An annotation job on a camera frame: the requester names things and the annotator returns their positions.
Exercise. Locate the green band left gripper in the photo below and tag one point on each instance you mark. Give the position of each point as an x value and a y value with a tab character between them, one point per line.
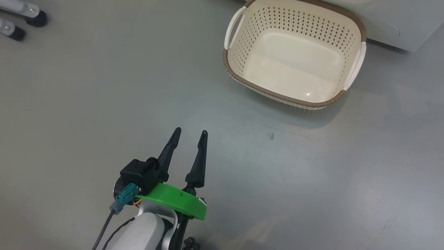
173	198

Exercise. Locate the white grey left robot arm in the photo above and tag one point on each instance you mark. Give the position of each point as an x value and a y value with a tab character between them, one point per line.
145	232

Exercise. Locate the cream perforated laundry basket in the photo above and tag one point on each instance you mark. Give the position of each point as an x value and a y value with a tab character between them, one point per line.
295	59

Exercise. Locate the white washing machine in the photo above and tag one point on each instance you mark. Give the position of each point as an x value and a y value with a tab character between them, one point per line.
409	21

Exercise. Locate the metal leg with black caster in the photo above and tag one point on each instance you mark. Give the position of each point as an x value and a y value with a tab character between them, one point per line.
34	16
15	33

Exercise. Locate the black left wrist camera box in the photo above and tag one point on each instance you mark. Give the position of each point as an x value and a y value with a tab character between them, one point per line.
138	173

